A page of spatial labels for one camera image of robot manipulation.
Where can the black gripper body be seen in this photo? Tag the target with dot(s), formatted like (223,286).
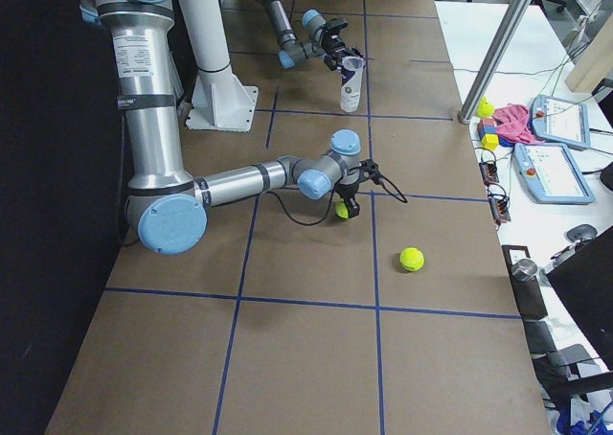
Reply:
(334,57)
(348,191)

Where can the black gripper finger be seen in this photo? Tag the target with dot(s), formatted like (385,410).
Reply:
(353,52)
(353,208)
(334,62)

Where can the yellow tennis ball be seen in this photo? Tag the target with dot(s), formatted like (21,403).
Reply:
(411,259)
(341,210)

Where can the white tennis ball can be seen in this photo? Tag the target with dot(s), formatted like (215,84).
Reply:
(351,81)

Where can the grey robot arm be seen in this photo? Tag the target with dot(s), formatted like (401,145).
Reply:
(166,206)
(292,49)

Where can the white mounting pillar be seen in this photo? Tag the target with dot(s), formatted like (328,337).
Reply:
(220,101)

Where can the coloured toy blocks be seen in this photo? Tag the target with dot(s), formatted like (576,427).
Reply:
(491,135)

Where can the pink cloth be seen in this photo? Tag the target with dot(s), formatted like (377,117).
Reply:
(512,124)

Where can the silver metal bottle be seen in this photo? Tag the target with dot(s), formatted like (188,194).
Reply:
(524,270)

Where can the teach pendant lower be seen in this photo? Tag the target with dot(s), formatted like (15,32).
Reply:
(551,174)

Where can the teach pendant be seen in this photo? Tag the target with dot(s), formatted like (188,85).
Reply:
(561,121)
(551,174)

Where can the teach pendant upper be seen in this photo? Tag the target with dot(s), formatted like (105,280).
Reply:
(561,121)

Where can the black computer mouse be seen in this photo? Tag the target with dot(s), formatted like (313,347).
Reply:
(581,232)

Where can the aluminium frame post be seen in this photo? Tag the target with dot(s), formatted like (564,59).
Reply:
(497,48)

